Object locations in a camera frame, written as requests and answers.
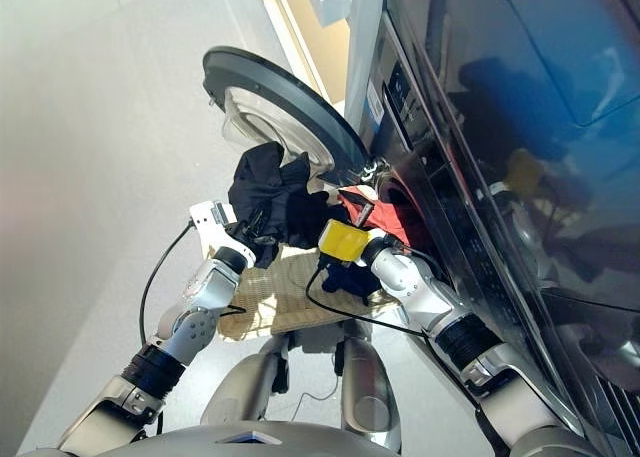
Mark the blue garment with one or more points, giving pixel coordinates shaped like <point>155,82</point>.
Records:
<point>350,284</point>

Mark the black garment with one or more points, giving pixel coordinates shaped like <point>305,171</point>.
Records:
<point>270,177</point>

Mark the pale woven basket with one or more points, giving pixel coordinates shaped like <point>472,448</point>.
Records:
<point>280,297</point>

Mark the red garment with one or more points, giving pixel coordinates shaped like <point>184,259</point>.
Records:
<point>390,222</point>

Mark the round washing machine door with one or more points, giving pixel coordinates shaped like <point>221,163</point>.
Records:
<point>280,82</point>

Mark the silver robot leg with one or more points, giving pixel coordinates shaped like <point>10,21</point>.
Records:
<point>370,392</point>
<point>240,392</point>

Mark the white and blue label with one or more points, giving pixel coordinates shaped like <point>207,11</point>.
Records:
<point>375,102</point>

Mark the silver robot torso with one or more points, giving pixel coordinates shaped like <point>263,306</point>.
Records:
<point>200,444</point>

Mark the dark blue glass dryer door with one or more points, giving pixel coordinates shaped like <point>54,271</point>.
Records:
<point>575,37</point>

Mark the yellow wrist camera mount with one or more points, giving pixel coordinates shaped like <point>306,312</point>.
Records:
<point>342,239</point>

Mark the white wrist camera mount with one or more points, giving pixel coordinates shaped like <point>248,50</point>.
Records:
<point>205,217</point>

